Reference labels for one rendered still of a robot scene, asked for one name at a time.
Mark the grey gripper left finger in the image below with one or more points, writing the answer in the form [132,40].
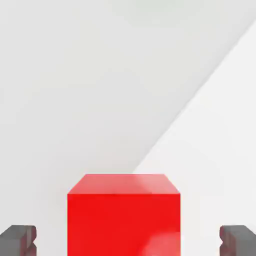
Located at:
[16,241]

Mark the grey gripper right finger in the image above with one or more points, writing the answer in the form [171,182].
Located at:
[239,241]

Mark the small red cube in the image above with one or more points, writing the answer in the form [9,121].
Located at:
[124,220]

